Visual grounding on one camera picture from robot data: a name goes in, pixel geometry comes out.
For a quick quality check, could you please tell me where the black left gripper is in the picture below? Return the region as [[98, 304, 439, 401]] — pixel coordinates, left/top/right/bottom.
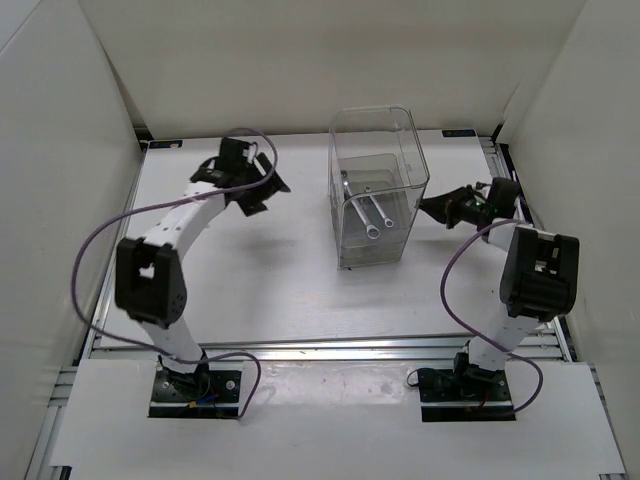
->
[[237, 153, 290, 217]]

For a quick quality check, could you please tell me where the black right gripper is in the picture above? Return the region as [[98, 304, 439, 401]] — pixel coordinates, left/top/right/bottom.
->
[[417, 184, 490, 229]]

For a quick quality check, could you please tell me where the smoky clear plastic drawer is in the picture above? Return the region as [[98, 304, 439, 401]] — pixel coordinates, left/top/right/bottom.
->
[[328, 153, 429, 269]]

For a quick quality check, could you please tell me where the silver combination wrench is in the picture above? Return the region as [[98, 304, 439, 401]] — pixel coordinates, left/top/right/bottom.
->
[[341, 170, 380, 240]]

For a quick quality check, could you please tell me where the clear plastic organizer case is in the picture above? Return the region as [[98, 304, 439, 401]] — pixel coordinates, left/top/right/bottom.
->
[[328, 105, 430, 269]]

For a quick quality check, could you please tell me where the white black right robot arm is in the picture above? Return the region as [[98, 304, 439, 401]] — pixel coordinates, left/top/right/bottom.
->
[[420, 178, 580, 400]]

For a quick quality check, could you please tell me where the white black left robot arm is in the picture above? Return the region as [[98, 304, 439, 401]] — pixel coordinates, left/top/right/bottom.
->
[[115, 137, 290, 400]]

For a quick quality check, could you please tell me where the blue tape label right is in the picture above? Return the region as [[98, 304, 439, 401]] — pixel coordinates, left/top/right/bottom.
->
[[441, 129, 477, 138]]

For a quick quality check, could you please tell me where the blue tape label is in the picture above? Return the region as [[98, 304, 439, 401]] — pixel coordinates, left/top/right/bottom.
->
[[441, 129, 477, 138], [148, 140, 183, 149]]

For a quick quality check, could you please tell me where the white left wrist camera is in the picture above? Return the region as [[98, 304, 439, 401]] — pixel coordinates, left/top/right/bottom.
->
[[243, 142, 259, 163]]

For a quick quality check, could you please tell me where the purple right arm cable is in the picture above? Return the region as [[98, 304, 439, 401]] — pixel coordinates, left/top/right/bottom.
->
[[439, 197, 545, 415]]

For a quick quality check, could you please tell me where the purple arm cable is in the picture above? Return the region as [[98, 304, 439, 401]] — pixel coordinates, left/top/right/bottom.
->
[[72, 129, 279, 421], [439, 197, 545, 415]]

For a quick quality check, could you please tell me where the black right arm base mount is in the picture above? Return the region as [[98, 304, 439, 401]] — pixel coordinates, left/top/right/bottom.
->
[[406, 368, 516, 423]]

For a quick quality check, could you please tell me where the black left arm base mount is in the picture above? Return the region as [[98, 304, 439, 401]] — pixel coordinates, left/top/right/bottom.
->
[[148, 366, 242, 419]]

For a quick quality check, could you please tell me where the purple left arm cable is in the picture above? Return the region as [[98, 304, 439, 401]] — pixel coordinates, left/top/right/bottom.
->
[[72, 129, 279, 421]]

